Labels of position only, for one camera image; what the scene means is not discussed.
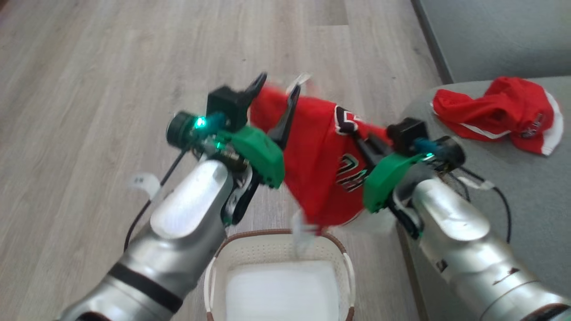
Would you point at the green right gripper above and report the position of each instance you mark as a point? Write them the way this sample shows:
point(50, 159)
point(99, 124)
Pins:
point(388, 178)

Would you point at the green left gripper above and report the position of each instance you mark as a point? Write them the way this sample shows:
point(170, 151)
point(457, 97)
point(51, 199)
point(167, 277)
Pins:
point(258, 154)

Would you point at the red basketball jersey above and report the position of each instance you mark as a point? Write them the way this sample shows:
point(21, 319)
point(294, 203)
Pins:
point(499, 107)
point(316, 151)

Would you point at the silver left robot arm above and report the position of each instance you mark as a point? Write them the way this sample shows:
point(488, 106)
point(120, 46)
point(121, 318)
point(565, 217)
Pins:
point(187, 223)

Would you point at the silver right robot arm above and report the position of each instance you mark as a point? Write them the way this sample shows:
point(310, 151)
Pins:
point(464, 240)

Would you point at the grey fabric sofa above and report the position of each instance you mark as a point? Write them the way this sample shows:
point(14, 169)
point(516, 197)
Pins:
point(535, 205)

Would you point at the white plastic laundry basket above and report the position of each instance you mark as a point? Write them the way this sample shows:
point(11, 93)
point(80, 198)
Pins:
point(281, 290)

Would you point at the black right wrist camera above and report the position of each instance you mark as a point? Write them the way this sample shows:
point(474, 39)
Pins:
point(407, 131)

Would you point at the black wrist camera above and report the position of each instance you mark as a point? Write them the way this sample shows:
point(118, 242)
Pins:
point(227, 104)
point(407, 131)

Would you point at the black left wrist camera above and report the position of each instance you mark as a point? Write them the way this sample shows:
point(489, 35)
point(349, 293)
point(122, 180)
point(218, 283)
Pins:
point(227, 104)

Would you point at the blue right camera connector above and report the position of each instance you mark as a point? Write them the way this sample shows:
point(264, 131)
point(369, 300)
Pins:
point(424, 145)

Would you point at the blue camera connector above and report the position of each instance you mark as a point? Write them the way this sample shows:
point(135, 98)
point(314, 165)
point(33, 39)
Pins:
point(424, 145)
point(213, 121)

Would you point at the blue left camera connector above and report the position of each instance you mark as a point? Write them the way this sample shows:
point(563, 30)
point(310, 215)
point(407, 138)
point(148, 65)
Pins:
point(213, 121)

